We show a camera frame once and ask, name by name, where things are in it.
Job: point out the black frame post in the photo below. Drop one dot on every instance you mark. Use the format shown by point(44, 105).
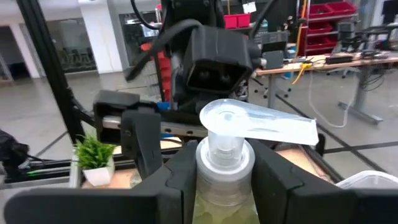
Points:
point(46, 62)

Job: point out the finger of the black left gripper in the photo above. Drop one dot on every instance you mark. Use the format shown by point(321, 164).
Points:
point(143, 140)

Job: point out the clear yellow soap pump bottle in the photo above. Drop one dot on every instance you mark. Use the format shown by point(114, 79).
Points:
point(225, 174)

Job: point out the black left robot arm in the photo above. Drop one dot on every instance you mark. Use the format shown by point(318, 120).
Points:
point(192, 12)

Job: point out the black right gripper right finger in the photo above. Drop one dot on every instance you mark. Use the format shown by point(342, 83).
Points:
point(311, 205)

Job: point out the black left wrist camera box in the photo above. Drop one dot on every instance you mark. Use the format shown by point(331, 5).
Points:
point(217, 56)

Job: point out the red bin shelving rack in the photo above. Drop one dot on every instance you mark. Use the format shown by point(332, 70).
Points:
point(323, 28)

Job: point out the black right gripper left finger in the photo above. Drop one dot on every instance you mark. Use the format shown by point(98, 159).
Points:
point(124, 205)

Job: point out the black table frame rail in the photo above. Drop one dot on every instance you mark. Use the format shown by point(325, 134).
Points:
point(46, 171)

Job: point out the red storage bin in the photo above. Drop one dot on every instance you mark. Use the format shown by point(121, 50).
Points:
point(236, 21)

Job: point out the small potted green plant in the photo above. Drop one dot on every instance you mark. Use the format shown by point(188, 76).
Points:
point(96, 174)

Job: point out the grey office chair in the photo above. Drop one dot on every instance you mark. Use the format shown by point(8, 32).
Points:
point(273, 59)

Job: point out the tall clear plastic bin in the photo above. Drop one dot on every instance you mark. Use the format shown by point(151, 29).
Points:
point(367, 180)

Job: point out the wooden workbench grey legs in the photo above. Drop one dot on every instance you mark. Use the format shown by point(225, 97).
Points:
point(342, 63)

